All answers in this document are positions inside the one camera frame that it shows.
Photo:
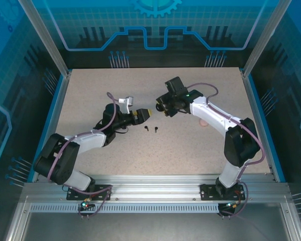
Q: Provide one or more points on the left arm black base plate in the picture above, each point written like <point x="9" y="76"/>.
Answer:
<point x="104" y="197"/>

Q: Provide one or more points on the blue aluminium table side rail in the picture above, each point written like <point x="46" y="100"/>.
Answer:
<point x="257" y="113"/>
<point x="56" y="113"/>

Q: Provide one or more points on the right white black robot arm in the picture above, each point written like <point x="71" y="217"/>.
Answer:
<point x="210" y="113"/>

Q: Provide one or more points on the aluminium frame post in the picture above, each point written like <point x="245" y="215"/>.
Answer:
<point x="49" y="42"/>
<point x="266" y="37"/>

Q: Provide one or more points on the small black screws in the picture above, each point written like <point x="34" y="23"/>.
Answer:
<point x="146" y="128"/>

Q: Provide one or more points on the aluminium mounting beam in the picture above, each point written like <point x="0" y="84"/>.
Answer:
<point x="155" y="187"/>

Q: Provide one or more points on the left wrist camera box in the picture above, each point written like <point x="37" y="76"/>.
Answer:
<point x="129" y="100"/>

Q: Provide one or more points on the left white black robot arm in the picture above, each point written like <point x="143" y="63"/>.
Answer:
<point x="90" y="140"/>

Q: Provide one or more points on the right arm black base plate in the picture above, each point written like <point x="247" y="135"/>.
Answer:
<point x="207" y="192"/>

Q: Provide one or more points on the small LED controller board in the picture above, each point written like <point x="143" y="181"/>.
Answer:
<point x="230" y="206"/>
<point x="84" y="206"/>

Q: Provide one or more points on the aluminium lower frame rail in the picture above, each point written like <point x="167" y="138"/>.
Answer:
<point x="16" y="221"/>
<point x="292" y="221"/>

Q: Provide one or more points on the pink earbud charging case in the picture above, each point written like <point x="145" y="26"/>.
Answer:
<point x="203" y="123"/>

